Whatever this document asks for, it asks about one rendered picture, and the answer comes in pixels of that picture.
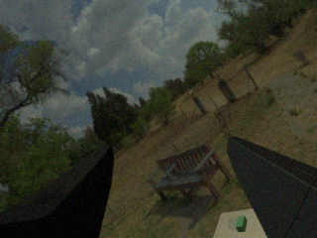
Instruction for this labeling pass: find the small green block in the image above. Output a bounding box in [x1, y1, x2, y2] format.
[237, 215, 247, 231]

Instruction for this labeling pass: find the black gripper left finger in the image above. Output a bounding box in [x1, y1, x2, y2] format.
[0, 146, 115, 238]

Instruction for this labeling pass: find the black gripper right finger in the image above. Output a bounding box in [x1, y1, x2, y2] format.
[226, 136, 317, 238]

